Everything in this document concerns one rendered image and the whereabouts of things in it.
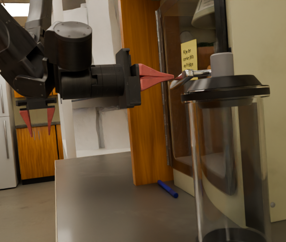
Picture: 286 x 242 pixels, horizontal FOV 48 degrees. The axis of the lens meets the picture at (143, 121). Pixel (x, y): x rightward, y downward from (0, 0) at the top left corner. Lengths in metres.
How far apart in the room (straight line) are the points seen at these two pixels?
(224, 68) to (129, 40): 0.49
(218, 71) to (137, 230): 0.31
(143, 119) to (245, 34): 0.40
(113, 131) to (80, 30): 1.29
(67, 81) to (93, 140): 1.32
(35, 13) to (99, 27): 0.86
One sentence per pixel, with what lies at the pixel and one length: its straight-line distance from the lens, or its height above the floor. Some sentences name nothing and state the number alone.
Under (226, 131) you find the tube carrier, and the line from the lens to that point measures 0.37.
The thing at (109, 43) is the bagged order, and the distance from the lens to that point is 1.78.
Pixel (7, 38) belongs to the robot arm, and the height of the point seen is 1.27.
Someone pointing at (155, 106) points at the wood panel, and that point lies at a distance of 0.86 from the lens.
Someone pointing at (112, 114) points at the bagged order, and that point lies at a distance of 1.77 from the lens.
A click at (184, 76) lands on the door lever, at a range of 0.54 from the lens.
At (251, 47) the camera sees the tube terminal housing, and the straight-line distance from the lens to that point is 0.56.
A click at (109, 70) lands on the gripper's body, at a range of 0.55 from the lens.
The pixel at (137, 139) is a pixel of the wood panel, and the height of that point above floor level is 1.06.
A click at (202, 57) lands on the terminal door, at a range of 0.60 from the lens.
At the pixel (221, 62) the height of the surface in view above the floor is 1.20.
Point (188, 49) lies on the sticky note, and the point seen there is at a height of 1.26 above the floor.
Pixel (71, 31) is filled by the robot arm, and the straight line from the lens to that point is 0.51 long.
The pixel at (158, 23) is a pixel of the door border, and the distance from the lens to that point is 0.83.
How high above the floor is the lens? 1.16
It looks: 3 degrees down
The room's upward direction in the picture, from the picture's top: 5 degrees counter-clockwise
